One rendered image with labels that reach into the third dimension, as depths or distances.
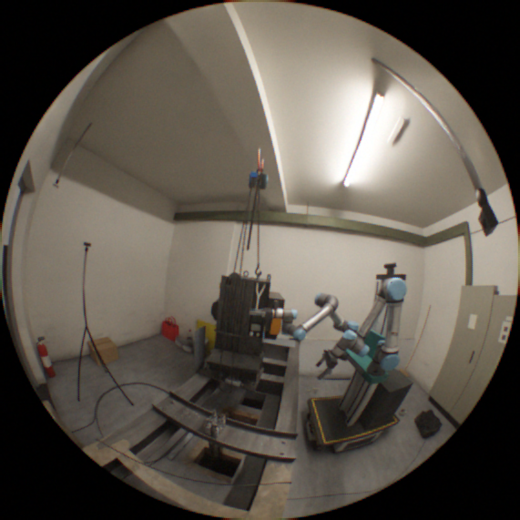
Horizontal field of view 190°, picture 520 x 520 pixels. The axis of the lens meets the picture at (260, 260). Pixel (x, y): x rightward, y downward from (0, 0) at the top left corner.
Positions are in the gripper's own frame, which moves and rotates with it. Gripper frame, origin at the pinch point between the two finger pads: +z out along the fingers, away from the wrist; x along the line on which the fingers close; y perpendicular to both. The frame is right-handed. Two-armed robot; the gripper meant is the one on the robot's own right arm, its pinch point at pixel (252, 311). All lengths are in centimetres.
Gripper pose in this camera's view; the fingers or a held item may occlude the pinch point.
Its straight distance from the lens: 109.3
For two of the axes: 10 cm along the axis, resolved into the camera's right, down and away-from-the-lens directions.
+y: -1.0, 9.9, -1.1
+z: -9.9, -1.1, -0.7
